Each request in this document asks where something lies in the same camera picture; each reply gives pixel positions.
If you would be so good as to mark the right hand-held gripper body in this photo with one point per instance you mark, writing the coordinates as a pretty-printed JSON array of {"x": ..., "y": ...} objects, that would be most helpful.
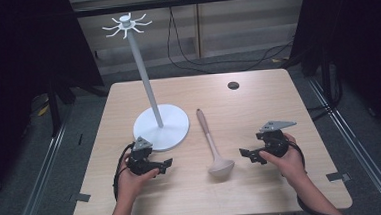
[{"x": 275, "y": 142}]

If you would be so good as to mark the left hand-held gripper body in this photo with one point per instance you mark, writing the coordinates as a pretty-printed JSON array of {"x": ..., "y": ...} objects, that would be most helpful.
[{"x": 140, "y": 157}]

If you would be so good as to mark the beige ladle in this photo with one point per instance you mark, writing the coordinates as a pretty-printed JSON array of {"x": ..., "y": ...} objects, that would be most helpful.
[{"x": 220, "y": 167}]

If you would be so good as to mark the white hook stand rack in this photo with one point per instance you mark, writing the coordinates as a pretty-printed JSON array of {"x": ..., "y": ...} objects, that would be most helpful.
[{"x": 161, "y": 127}]

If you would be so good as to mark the person's right hand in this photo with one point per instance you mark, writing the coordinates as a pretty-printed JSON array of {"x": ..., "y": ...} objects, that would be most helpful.
[{"x": 292, "y": 164}]

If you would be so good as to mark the person's left hand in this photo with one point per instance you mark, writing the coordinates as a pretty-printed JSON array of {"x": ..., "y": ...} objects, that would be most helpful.
[{"x": 131, "y": 186}]

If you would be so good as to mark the dark round table grommet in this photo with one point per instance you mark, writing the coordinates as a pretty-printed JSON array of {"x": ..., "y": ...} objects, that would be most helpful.
[{"x": 233, "y": 85}]

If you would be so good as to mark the grey tape piece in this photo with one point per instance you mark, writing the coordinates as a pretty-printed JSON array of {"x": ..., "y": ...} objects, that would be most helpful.
[
  {"x": 338, "y": 177},
  {"x": 81, "y": 197}
]

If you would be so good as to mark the black stand leg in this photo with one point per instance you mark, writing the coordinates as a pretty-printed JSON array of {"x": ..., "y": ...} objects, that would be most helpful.
[{"x": 54, "y": 112}]

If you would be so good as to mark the black curtain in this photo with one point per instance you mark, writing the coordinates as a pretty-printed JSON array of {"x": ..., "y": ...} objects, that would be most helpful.
[
  {"x": 358, "y": 43},
  {"x": 15, "y": 64}
]

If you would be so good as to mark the black horizontal bar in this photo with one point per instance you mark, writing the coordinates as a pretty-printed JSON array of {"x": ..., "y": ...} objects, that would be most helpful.
[{"x": 188, "y": 1}]

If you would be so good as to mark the metal floor rail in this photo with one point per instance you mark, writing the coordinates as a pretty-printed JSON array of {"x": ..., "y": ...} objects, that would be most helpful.
[
  {"x": 358, "y": 150},
  {"x": 39, "y": 183}
]

